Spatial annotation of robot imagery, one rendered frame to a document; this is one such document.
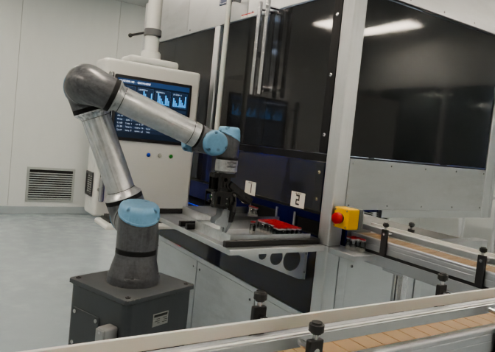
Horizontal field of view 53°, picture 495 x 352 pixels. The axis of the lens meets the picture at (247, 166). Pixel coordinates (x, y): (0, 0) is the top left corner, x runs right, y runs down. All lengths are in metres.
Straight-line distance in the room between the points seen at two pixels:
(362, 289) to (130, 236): 0.97
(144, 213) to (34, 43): 5.72
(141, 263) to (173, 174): 1.17
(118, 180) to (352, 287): 0.97
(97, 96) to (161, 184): 1.20
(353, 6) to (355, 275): 0.98
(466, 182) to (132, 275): 1.54
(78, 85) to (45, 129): 5.58
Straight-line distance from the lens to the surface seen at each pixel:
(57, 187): 7.08
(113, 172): 1.56
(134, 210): 1.43
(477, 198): 2.49
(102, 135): 1.55
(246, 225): 1.99
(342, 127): 1.81
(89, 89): 1.42
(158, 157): 2.53
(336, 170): 1.81
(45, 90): 7.01
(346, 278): 1.95
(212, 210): 2.30
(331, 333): 0.78
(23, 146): 6.97
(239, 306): 2.34
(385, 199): 2.01
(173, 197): 2.59
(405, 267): 1.74
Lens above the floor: 1.23
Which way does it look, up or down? 3 degrees down
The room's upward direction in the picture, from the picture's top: 6 degrees clockwise
